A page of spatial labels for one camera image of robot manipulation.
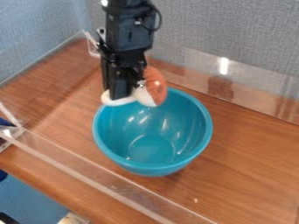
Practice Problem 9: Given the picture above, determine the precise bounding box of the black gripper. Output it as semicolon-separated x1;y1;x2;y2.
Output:
98;0;157;100

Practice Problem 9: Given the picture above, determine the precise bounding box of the white brown toy mushroom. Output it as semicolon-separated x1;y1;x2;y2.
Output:
101;66;169;107

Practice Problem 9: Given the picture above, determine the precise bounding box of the blue plastic bowl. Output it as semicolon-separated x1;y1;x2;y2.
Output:
93;88;214;177

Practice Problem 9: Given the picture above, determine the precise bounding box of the clear acrylic back barrier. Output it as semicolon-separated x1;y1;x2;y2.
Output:
83;29;299;126

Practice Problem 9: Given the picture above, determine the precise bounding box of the clear acrylic front barrier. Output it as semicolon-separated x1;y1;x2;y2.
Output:
0;102;218;224

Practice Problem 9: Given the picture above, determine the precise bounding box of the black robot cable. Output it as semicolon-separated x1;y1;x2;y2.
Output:
135;0;163;33

